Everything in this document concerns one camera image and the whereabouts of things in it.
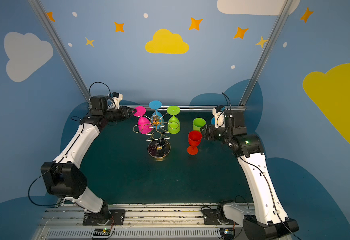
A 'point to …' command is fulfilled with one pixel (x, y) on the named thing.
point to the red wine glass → (194, 138)
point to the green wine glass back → (173, 124)
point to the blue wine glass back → (157, 120)
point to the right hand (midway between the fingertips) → (208, 127)
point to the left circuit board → (101, 232)
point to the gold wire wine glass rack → (158, 147)
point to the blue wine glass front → (213, 121)
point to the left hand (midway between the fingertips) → (134, 109)
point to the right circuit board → (227, 233)
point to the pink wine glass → (144, 124)
